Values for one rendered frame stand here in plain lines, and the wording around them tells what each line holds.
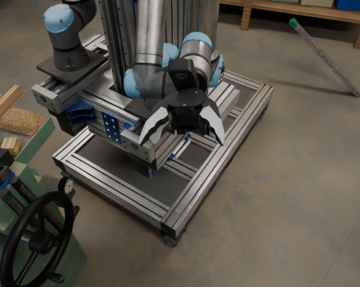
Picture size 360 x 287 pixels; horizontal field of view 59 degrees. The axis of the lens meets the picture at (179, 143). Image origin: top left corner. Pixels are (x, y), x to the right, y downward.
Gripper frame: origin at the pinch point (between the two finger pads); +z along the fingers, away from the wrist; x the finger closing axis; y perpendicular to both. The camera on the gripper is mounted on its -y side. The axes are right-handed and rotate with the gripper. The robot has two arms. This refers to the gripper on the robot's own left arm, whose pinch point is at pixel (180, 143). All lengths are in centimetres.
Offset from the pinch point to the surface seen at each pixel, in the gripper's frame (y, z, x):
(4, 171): 17, -6, 48
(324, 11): 112, -254, -86
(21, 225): 23.2, 6.1, 41.2
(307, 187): 132, -79, -52
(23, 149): 27, -21, 55
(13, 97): 23, -41, 67
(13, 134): 26, -26, 61
